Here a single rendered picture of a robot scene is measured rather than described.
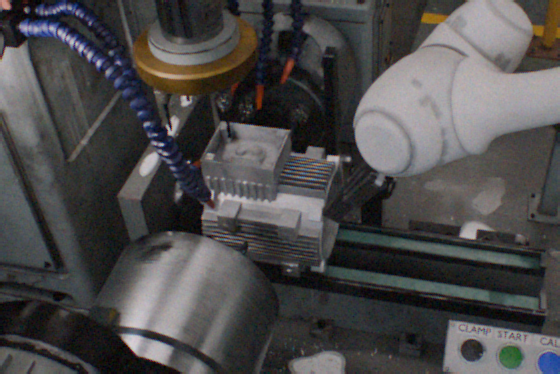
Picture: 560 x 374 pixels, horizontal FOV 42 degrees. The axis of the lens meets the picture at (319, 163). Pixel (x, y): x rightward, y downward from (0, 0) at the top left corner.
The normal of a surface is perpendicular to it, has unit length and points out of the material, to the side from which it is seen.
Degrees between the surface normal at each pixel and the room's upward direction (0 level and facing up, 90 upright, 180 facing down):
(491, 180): 0
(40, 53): 90
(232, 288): 43
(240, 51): 0
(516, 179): 0
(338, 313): 90
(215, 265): 25
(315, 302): 90
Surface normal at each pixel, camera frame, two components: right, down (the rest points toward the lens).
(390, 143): -0.63, 0.45
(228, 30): -0.04, -0.75
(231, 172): -0.24, 0.65
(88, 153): 0.97, 0.13
